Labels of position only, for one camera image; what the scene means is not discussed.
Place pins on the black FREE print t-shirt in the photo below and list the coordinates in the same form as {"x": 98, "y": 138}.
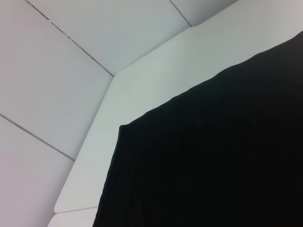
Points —
{"x": 213, "y": 153}

